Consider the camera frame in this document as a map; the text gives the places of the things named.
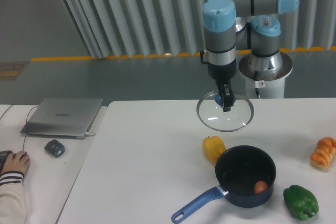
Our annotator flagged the yellow bell pepper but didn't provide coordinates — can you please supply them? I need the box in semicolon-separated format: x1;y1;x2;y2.
202;136;226;165

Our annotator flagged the white striped sleeve forearm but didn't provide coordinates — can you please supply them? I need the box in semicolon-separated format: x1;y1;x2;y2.
1;171;27;223

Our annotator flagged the green bell pepper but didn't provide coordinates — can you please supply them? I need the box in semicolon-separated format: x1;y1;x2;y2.
283;185;319;221

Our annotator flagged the black mouse cable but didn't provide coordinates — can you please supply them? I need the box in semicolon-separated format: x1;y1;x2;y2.
22;105;39;152

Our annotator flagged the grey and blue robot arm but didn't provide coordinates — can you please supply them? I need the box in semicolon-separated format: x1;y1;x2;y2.
201;0;299;112

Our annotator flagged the person's hand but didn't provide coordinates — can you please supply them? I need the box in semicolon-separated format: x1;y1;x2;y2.
1;151;30;175

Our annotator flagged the dark blue saucepan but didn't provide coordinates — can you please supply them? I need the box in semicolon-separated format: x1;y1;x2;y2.
171;145;276;223

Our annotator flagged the black keyboard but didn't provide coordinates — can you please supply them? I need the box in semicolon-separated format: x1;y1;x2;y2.
0;151;12;172

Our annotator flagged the grey closed laptop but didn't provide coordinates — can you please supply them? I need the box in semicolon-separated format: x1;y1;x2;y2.
21;98;103;140

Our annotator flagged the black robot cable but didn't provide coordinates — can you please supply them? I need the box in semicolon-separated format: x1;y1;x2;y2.
253;70;262;99

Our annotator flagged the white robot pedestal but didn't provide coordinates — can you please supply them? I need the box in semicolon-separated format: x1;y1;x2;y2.
239;51;293;99

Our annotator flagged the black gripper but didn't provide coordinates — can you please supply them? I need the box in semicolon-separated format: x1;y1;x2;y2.
208;61;236;112

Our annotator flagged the glass pot lid blue knob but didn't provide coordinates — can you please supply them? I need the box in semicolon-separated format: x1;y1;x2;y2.
196;91;254;132

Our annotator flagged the orange braided bread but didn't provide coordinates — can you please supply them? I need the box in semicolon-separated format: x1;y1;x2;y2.
310;137;335;169

